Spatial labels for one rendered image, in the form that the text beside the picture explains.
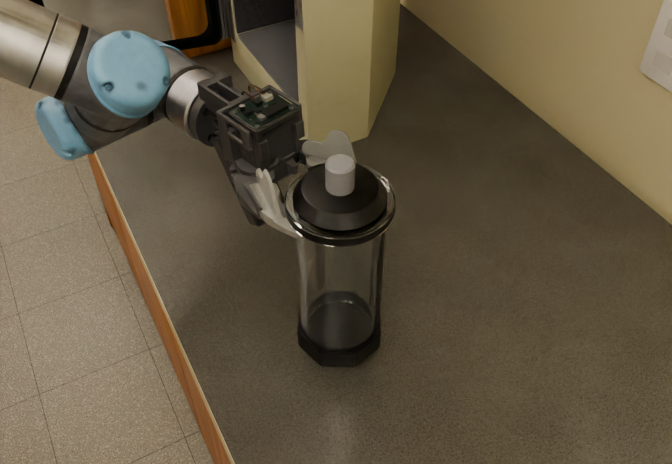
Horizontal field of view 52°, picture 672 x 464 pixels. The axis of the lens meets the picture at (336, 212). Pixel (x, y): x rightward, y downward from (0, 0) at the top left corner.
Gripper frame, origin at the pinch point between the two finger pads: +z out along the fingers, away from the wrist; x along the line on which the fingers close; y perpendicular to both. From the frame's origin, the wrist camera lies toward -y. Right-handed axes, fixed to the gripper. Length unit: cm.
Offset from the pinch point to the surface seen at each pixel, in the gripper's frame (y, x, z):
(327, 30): -0.3, 24.9, -28.4
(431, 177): -22.9, 32.2, -13.7
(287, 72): -14, 28, -42
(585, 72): -13, 60, -6
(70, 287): -112, -2, -123
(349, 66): -7.3, 28.4, -27.8
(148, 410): -114, -7, -71
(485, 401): -24.2, 7.5, 16.3
